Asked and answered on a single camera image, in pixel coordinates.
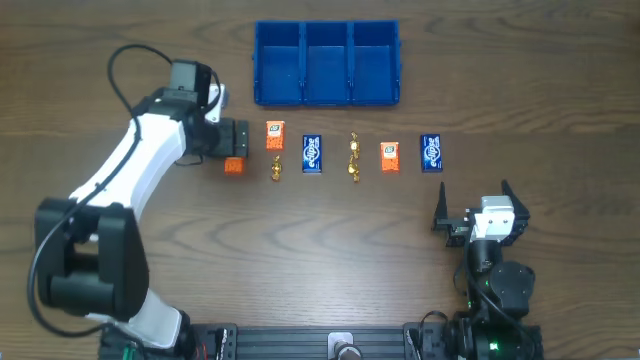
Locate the mounting rail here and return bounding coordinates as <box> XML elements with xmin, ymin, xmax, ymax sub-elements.
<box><xmin>192</xmin><ymin>310</ymin><xmax>451</xmax><ymax>360</ymax></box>

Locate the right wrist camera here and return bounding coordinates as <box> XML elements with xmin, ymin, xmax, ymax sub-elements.
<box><xmin>467</xmin><ymin>194</ymin><xmax>517</xmax><ymax>242</ymax></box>

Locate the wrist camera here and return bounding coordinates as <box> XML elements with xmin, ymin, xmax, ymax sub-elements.
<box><xmin>207</xmin><ymin>83</ymin><xmax>227</xmax><ymax>124</ymax></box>
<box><xmin>467</xmin><ymin>194</ymin><xmax>517</xmax><ymax>242</ymax></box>

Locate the blue candy pack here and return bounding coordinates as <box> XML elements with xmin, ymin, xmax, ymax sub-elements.
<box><xmin>301</xmin><ymin>134</ymin><xmax>323</xmax><ymax>175</ymax></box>
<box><xmin>420</xmin><ymin>133</ymin><xmax>444</xmax><ymax>174</ymax></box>

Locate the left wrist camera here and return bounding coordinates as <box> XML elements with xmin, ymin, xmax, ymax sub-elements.
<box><xmin>207</xmin><ymin>83</ymin><xmax>227</xmax><ymax>124</ymax></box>

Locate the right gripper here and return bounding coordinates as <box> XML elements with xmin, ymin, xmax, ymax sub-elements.
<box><xmin>432</xmin><ymin>179</ymin><xmax>531</xmax><ymax>248</ymax></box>

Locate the blue tray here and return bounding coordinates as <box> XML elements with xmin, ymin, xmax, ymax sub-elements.
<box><xmin>253</xmin><ymin>19</ymin><xmax>402</xmax><ymax>108</ymax></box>

